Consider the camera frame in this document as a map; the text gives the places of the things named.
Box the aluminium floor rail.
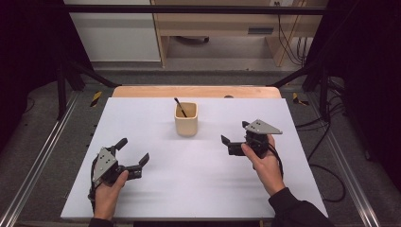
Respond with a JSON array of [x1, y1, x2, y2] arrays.
[[306, 94, 381, 227], [0, 91, 81, 227]]

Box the white board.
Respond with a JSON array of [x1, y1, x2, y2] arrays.
[[60, 96, 329, 220]]

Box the beige square cup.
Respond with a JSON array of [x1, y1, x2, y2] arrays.
[[174, 101, 199, 137]]

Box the light wooden desk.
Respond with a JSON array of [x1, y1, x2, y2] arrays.
[[150, 0, 329, 68]]

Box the person's left hand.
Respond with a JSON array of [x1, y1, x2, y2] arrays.
[[94, 169, 130, 220]]

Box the black floor cable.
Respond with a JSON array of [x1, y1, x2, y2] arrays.
[[296, 79, 346, 203]]

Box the black pen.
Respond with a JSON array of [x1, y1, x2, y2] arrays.
[[173, 96, 188, 118]]

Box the black curtain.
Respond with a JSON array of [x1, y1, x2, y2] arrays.
[[305, 0, 401, 192], [0, 0, 93, 154]]

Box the hand-held gripper cable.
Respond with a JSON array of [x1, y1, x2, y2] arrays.
[[268, 143, 285, 180], [88, 157, 99, 213]]

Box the black hanging cables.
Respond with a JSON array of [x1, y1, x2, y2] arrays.
[[273, 1, 309, 67]]

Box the right hand-held gripper cable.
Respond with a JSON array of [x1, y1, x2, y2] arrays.
[[268, 143, 285, 180]]

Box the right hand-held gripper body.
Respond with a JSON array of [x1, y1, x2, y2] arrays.
[[228, 118, 283, 159]]

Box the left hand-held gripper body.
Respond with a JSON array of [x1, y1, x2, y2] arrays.
[[93, 147, 143, 187]]

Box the white cabinet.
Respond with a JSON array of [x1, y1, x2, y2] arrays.
[[61, 0, 162, 63]]

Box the person's right hand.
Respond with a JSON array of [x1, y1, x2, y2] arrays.
[[240, 135, 287, 197]]

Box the left hand-held gripper cable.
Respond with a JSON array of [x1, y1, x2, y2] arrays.
[[88, 157, 99, 213]]

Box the black metal stand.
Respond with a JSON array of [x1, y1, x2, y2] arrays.
[[270, 62, 331, 122], [56, 60, 121, 121]]

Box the black horizontal frame bar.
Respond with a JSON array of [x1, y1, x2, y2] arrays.
[[62, 4, 329, 16]]

